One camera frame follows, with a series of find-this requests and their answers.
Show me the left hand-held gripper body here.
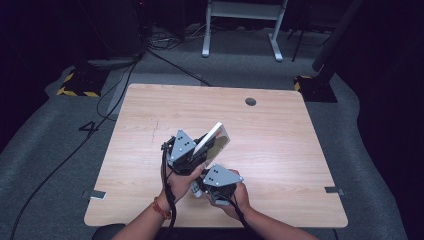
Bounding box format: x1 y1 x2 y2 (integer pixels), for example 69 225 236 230
165 129 208 177

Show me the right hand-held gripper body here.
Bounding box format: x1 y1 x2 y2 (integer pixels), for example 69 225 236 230
195 163 245 206

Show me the caterpillar picture book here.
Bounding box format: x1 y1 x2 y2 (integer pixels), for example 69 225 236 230
193 121 232 168

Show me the person's right hand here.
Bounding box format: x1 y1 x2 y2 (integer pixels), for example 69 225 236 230
207 168 252 220

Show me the person's left hand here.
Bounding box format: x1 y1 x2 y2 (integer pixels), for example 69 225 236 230
160 163 208 205

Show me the grey tape piece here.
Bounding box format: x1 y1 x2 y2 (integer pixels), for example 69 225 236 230
324 186 345 196
82 189 108 201

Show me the person's dark clothing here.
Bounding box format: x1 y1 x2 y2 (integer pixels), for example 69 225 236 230
91 223 254 240

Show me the black yellow striped stand base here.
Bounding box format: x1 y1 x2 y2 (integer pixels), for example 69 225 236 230
55 64 110 99

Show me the black stand base with pole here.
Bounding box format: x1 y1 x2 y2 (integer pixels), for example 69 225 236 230
293 0 365 104

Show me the thin black stand leg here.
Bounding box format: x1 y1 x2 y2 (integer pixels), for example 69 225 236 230
291 29 305 63

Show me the black equipment case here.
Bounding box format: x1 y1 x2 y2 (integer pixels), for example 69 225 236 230
78 0 145 58

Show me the right hand-held gripper black cable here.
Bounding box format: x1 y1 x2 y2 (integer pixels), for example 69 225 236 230
215 194 265 240

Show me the hand-held gripper black cable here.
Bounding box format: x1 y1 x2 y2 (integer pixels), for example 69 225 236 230
215 194 265 240
160 140 178 240

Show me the left hand-held gripper black cable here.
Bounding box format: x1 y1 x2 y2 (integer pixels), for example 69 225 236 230
160 140 178 240

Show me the orange beaded bracelet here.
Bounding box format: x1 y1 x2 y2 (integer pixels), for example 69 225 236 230
150 196 173 221

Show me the thin black floor cable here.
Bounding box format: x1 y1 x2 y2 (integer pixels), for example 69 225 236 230
146 48 213 88

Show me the bundle of floor cables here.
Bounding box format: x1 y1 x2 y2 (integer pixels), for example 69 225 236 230
146 24 208 50

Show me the long black floor cable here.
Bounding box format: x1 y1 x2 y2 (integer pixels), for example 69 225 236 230
9 49 148 240

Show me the white metal desk frame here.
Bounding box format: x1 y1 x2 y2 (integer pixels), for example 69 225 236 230
201 0 290 63

